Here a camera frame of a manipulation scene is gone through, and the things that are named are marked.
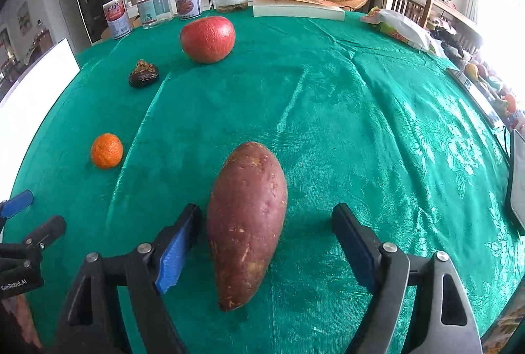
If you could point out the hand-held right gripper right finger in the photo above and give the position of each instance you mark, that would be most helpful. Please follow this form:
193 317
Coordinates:
357 247

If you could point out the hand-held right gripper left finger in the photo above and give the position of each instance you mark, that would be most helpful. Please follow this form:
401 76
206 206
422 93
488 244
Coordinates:
176 251

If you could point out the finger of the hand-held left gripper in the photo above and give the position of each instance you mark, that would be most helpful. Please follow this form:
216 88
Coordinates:
18 202
49 229

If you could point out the red sweet potato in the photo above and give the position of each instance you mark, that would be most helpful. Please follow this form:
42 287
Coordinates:
246 222

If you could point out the white cardboard box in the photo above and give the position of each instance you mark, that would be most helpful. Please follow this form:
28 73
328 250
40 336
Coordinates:
37 79

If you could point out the orange mandarin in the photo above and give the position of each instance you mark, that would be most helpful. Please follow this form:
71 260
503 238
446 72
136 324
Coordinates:
106 151

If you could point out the green tablecloth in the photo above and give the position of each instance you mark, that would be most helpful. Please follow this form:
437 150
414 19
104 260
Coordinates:
328 112

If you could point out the dark water chestnut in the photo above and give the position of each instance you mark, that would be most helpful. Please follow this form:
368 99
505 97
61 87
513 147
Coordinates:
143 75

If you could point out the pile of assorted fruit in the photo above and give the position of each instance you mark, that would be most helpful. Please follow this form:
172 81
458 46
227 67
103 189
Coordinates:
488 83

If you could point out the red apple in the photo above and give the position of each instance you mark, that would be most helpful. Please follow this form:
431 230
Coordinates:
208 39

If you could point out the colourful snack bag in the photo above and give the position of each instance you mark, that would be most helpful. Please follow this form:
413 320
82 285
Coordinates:
404 28

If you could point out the glass jar with gold lid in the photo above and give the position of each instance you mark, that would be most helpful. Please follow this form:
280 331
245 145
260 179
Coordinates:
154 7

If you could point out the wooden bench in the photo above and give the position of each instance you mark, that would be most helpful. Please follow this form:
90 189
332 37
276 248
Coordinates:
430 9

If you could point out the wall painting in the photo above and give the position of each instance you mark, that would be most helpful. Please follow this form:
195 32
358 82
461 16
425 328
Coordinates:
23 18

